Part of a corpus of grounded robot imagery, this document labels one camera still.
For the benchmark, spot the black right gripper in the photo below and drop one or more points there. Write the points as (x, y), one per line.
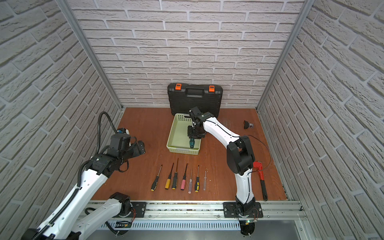
(192, 135)

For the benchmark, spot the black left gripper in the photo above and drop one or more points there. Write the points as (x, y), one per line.
(140, 148)

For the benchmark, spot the teal and grey screwdriver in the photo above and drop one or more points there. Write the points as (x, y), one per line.
(192, 143)

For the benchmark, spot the clear pink handled screwdriver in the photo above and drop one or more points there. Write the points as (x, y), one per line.
(190, 182)

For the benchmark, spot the black yellow short screwdriver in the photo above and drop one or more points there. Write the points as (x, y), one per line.
(197, 183)

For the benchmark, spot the clear tester screwdriver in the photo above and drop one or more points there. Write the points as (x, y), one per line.
(205, 180)

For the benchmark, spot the orange handled screwdriver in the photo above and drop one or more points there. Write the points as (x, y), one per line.
(168, 182)

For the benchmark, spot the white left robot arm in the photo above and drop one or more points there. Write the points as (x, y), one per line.
(64, 222)

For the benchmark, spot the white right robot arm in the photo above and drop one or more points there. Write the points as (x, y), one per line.
(240, 155)

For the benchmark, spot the light green perforated plastic bin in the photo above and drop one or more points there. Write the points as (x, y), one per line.
(178, 140)

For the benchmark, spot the black orange slim screwdriver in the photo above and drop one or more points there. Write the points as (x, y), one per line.
(175, 179)

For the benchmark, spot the black plastic tool case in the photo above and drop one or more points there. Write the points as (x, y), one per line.
(183, 97)

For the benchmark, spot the black relay with clear cover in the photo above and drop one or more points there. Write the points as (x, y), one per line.
(248, 125)

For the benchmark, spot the red and black pipe wrench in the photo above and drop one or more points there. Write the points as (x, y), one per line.
(259, 169)

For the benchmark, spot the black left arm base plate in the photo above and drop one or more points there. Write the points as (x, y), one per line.
(133, 209)

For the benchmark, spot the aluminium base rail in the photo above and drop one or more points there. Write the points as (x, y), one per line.
(203, 215)

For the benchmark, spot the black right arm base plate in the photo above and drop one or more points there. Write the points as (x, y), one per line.
(237, 210)

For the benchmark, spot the aluminium corner frame post left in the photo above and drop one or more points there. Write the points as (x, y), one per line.
(83, 40)

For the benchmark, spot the aluminium corner frame post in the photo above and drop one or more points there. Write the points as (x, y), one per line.
(83, 40)
(306, 8)

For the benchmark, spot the aluminium corner frame post right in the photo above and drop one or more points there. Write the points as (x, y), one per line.
(306, 8)

